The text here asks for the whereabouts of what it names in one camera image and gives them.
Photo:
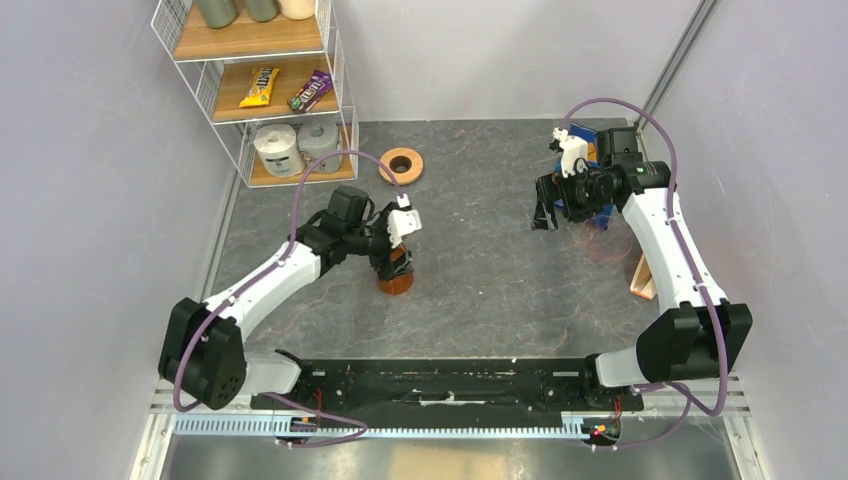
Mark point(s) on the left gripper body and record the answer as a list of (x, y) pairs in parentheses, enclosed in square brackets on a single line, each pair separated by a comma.
[(379, 249)]

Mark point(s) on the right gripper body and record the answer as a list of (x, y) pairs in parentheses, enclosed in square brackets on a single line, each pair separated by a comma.
[(576, 191)]

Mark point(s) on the amber glass carafe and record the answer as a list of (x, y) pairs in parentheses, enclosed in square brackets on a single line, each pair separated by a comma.
[(402, 282)]

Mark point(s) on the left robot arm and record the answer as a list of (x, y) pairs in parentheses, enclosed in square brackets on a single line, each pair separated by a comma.
[(203, 354)]

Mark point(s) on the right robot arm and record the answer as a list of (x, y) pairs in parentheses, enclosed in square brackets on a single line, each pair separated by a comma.
[(699, 332)]

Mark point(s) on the wooden filter holder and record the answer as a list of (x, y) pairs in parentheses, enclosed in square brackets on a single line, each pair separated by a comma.
[(642, 283)]

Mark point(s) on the blue Doritos chip bag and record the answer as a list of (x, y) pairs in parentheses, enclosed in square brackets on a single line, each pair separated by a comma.
[(602, 219)]

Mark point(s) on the grey paper roll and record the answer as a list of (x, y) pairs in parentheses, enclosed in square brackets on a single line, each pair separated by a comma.
[(317, 138)]

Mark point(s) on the white paper roll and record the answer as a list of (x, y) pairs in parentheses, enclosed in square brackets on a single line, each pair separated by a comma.
[(278, 149)]

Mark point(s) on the purple candy bar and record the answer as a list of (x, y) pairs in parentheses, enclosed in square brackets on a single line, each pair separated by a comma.
[(311, 92)]

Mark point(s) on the yellow M&M's bag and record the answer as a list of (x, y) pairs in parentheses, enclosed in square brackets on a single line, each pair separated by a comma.
[(261, 88)]

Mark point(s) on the cream jar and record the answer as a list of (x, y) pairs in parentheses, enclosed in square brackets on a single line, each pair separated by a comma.
[(297, 9)]

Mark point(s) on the green jar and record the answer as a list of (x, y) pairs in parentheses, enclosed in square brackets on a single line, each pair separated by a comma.
[(217, 14), (262, 10)]

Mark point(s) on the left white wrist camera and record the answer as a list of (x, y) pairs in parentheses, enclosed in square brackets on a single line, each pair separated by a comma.
[(401, 223)]

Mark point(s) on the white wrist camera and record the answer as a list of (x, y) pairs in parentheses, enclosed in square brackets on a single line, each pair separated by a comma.
[(570, 148), (401, 223)]

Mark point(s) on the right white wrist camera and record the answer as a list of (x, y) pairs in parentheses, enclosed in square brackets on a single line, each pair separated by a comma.
[(570, 148)]

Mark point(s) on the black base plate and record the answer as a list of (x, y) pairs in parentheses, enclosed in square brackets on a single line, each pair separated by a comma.
[(454, 393)]

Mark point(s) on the white wire shelf rack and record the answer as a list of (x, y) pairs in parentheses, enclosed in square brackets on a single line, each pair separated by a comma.
[(216, 66)]

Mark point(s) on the aluminium rail frame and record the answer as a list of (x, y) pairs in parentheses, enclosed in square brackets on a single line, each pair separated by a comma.
[(661, 443)]

